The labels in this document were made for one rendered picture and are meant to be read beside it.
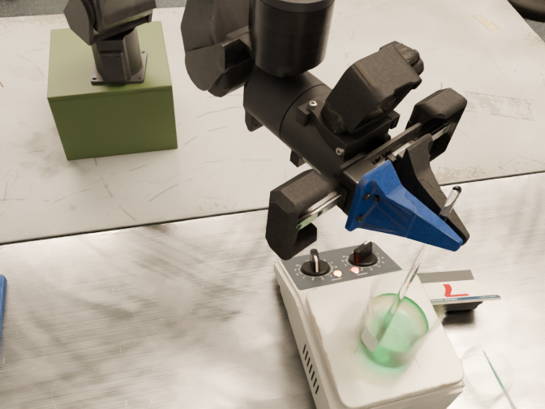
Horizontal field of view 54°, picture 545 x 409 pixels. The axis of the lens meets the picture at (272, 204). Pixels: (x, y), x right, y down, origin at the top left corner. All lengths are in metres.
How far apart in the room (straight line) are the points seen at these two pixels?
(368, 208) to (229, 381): 0.27
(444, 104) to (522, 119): 0.52
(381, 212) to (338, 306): 0.16
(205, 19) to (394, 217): 0.21
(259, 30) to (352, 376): 0.30
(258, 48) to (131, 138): 0.38
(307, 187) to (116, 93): 0.40
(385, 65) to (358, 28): 0.67
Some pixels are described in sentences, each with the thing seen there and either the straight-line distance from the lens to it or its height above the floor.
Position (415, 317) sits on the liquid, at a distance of 0.50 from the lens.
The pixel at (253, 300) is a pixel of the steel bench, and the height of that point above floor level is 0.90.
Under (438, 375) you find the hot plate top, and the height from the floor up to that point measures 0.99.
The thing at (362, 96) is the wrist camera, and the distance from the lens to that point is 0.36.
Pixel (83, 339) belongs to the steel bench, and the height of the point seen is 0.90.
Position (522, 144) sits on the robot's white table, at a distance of 0.90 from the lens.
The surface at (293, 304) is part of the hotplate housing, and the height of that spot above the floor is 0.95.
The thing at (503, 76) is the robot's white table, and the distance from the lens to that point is 1.02.
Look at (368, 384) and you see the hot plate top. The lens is 0.51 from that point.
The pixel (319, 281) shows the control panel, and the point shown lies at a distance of 0.57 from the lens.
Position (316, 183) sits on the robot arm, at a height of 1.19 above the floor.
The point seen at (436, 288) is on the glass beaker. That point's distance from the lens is 0.48.
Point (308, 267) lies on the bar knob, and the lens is 0.59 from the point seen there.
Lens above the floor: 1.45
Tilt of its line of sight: 51 degrees down
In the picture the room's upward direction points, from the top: 6 degrees clockwise
